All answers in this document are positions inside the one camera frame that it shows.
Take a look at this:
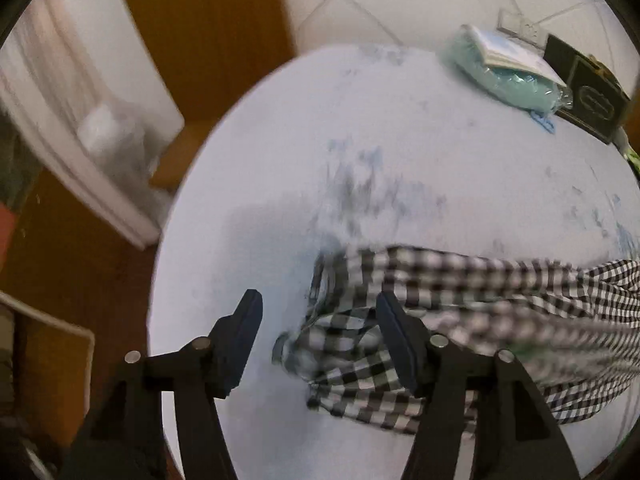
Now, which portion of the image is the white wall socket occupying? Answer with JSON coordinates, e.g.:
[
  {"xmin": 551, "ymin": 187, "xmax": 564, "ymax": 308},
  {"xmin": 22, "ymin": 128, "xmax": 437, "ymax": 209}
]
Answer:
[{"xmin": 496, "ymin": 8, "xmax": 547, "ymax": 51}]

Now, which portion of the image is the white cabinet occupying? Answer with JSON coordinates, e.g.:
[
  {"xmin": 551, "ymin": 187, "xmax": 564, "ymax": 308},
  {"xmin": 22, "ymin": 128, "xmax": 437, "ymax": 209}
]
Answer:
[{"xmin": 0, "ymin": 0, "xmax": 186, "ymax": 251}]

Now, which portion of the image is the black box with gold print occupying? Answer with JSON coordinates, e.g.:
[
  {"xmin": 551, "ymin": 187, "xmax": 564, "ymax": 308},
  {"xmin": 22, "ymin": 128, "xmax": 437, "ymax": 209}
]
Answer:
[{"xmin": 542, "ymin": 34, "xmax": 632, "ymax": 145}]

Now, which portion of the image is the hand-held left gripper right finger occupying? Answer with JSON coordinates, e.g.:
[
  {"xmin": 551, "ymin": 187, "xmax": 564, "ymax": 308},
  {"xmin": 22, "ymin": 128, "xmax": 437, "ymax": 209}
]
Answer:
[{"xmin": 375, "ymin": 291, "xmax": 581, "ymax": 480}]

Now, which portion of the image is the black white checkered shirt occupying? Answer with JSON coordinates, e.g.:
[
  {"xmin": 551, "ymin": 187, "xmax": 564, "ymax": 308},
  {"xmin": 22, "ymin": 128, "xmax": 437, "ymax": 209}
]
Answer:
[{"xmin": 272, "ymin": 245, "xmax": 640, "ymax": 436}]

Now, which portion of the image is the teal cloth in plastic bag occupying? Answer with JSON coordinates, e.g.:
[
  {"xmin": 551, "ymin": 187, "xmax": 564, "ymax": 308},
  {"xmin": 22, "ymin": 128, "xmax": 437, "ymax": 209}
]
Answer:
[{"xmin": 452, "ymin": 24, "xmax": 573, "ymax": 112}]

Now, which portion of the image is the blue clip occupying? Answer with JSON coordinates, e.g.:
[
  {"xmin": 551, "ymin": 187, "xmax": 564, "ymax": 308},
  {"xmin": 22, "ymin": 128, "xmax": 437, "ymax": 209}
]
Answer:
[{"xmin": 529, "ymin": 111, "xmax": 557, "ymax": 135}]

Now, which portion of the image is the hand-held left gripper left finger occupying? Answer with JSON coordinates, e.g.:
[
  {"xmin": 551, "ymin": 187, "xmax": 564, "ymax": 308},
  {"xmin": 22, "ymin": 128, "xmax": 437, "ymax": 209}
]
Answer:
[{"xmin": 59, "ymin": 288, "xmax": 264, "ymax": 480}]

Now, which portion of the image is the round white table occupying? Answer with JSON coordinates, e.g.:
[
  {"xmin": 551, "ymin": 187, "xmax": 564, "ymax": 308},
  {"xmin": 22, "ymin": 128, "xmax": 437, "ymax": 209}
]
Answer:
[{"xmin": 148, "ymin": 44, "xmax": 640, "ymax": 480}]

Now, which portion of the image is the clear plastic bag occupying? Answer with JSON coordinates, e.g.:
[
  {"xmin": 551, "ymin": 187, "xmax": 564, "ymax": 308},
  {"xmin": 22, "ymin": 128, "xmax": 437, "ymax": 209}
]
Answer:
[{"xmin": 76, "ymin": 101, "xmax": 171, "ymax": 196}]

